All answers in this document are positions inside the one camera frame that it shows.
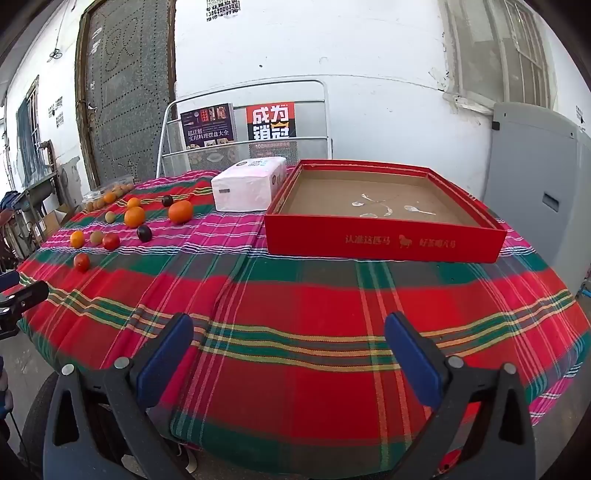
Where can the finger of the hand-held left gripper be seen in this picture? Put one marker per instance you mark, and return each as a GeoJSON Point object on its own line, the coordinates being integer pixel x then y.
{"type": "Point", "coordinates": [8, 278]}
{"type": "Point", "coordinates": [27, 294]}

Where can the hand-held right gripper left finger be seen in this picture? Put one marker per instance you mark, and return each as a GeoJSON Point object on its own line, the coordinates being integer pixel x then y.
{"type": "Point", "coordinates": [168, 355]}

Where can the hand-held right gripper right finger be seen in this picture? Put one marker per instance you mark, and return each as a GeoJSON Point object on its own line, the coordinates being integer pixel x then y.
{"type": "Point", "coordinates": [413, 360]}

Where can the red tomato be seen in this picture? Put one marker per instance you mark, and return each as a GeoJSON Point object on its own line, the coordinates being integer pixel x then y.
{"type": "Point", "coordinates": [111, 241]}
{"type": "Point", "coordinates": [81, 262]}

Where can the small orange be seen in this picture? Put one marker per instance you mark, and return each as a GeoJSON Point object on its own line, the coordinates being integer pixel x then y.
{"type": "Point", "coordinates": [134, 202]}
{"type": "Point", "coordinates": [77, 238]}
{"type": "Point", "coordinates": [109, 197]}

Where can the brown kiwi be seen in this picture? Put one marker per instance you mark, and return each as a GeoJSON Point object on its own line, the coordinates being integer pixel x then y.
{"type": "Point", "coordinates": [96, 237]}
{"type": "Point", "coordinates": [110, 216]}

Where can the red cardboard box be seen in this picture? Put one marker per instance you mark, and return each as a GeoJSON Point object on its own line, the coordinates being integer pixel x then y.
{"type": "Point", "coordinates": [383, 240]}

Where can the dark plum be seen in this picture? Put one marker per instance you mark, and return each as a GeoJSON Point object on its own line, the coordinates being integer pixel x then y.
{"type": "Point", "coordinates": [144, 233]}
{"type": "Point", "coordinates": [167, 201]}

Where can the medium orange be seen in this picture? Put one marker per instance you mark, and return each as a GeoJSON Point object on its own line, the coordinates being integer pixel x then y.
{"type": "Point", "coordinates": [135, 217]}

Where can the large orange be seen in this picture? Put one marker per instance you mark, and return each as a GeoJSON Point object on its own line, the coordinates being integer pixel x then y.
{"type": "Point", "coordinates": [180, 212]}

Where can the brown cardboard carton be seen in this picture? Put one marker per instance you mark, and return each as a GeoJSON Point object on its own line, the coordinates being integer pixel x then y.
{"type": "Point", "coordinates": [53, 221]}

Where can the black tyre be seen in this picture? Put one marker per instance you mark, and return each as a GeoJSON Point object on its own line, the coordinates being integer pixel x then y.
{"type": "Point", "coordinates": [34, 415]}

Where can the metal sink stand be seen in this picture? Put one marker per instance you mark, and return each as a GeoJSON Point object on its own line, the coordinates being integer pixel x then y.
{"type": "Point", "coordinates": [41, 184]}

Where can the clear plastic fruit container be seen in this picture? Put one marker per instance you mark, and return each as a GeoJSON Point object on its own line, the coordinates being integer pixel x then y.
{"type": "Point", "coordinates": [94, 199]}

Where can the plaid tablecloth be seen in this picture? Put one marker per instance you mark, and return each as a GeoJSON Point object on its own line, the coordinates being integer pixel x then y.
{"type": "Point", "coordinates": [300, 300]}

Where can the blue barred window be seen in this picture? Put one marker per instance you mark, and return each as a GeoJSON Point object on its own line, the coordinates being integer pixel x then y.
{"type": "Point", "coordinates": [27, 134]}

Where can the white tissue pack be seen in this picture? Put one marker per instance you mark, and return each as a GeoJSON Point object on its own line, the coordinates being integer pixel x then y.
{"type": "Point", "coordinates": [244, 189]}

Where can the white metal mesh chair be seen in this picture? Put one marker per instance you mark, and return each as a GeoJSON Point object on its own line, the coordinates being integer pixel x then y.
{"type": "Point", "coordinates": [175, 157]}

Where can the grey plastic cabinet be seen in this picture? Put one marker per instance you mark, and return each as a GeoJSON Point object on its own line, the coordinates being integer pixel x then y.
{"type": "Point", "coordinates": [531, 175]}

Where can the studded metal door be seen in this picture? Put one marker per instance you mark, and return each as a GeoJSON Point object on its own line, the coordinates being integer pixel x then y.
{"type": "Point", "coordinates": [129, 83]}

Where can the purple cookbook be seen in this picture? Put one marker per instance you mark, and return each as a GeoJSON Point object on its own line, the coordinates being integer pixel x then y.
{"type": "Point", "coordinates": [207, 122]}

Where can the orange and black book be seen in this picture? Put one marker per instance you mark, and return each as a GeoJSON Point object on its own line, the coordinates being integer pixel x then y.
{"type": "Point", "coordinates": [271, 121]}

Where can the white framed window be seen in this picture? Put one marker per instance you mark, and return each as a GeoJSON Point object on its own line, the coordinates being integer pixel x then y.
{"type": "Point", "coordinates": [508, 50]}

